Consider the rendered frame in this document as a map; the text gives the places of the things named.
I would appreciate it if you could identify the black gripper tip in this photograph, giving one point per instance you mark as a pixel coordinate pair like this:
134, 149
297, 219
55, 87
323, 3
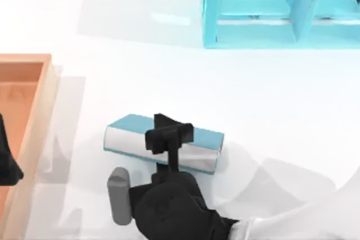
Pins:
7, 164

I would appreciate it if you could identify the light blue rack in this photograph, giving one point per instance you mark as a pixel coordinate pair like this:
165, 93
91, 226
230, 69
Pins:
253, 32

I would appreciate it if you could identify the pale grey rounded box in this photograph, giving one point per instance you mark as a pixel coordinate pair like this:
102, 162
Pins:
119, 195

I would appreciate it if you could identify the blue book with white pages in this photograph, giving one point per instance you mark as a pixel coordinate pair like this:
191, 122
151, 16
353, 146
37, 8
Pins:
126, 136

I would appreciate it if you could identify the salmon-coloured shallow box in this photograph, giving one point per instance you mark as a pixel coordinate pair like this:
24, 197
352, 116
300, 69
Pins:
19, 82

